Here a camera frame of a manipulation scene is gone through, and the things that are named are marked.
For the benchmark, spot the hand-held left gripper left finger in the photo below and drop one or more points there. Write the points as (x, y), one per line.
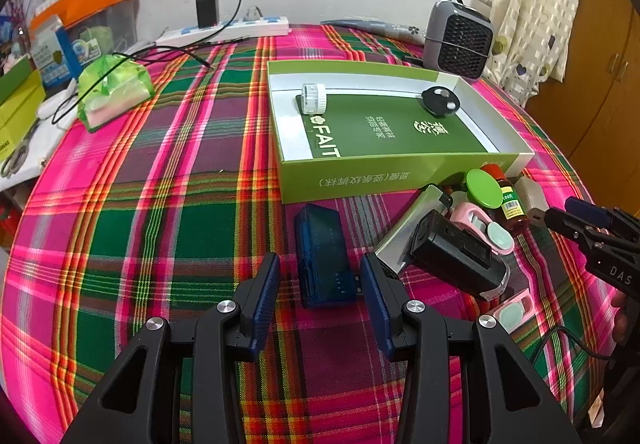
(265, 294)

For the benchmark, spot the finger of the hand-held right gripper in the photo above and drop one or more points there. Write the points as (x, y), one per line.
(582, 208)
(565, 222)

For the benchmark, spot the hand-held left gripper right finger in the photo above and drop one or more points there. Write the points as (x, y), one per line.
(372, 304)

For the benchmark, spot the white charger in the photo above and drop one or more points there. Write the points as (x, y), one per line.
(530, 194)

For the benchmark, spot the brown medicine bottle red cap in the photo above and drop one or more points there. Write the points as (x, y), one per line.
(514, 211)

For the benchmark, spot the blue translucent usb hub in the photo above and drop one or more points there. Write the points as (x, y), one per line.
(322, 259)

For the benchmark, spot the silver metal case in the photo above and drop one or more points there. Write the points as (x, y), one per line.
(405, 234)

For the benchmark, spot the pink clip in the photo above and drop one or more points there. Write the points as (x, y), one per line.
(480, 224)
(512, 311)

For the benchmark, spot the green round lid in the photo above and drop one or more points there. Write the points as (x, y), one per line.
(484, 186)

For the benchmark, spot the black power bank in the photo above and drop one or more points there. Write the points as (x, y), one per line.
(450, 249)

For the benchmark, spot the green cardboard box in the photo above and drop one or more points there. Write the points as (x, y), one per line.
(375, 174)

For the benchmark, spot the black key fob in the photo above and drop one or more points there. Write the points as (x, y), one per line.
(440, 102)

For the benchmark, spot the white ribbed round cap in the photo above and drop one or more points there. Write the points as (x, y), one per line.
(313, 98)

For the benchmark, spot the person's right hand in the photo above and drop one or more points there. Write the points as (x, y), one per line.
(622, 319)

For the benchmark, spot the pink green plaid blanket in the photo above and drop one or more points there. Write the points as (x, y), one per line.
(150, 224)

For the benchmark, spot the wooden wardrobe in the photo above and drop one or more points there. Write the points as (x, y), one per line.
(600, 74)

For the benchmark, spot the grey fan heater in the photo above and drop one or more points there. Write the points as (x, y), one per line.
(457, 39)

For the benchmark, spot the green plastic bag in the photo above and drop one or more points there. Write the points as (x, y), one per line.
(115, 84)

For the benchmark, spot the white power strip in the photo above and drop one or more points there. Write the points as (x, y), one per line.
(225, 32)

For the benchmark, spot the grey floral cloth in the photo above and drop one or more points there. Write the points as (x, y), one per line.
(370, 27)

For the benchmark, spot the scissors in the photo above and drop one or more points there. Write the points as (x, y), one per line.
(20, 152)

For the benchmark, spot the black charger adapter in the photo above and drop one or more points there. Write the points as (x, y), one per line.
(206, 10)

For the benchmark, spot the yellow-green box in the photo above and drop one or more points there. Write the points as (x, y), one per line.
(15, 99)

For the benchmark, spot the blue box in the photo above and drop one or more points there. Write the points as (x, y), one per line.
(52, 54)

